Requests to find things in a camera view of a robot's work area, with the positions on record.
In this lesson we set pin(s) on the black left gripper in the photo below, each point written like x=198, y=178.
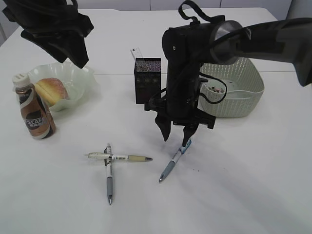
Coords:
x=55, y=26

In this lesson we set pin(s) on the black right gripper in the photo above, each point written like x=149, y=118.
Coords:
x=178, y=109

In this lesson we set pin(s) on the blue clip pen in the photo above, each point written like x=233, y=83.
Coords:
x=181, y=151

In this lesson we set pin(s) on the golden bread roll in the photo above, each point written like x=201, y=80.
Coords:
x=51, y=90

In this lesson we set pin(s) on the small paper ball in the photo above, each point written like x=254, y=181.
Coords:
x=211, y=87

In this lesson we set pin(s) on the clear plastic ruler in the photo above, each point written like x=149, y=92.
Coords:
x=136, y=53

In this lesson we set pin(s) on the brown coffee bottle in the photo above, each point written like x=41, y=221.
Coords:
x=34, y=111

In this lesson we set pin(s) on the white beige-grip pen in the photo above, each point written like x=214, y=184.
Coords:
x=133, y=158

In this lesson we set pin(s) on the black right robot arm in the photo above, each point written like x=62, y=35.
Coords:
x=188, y=47

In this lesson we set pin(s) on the green wavy glass plate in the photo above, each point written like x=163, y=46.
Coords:
x=80, y=84

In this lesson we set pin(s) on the black mesh pen holder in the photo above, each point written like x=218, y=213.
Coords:
x=147, y=78

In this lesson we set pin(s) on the white grey-grip pen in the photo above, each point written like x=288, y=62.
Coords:
x=109, y=179

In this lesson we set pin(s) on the green plastic woven basket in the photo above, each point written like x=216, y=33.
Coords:
x=243, y=87

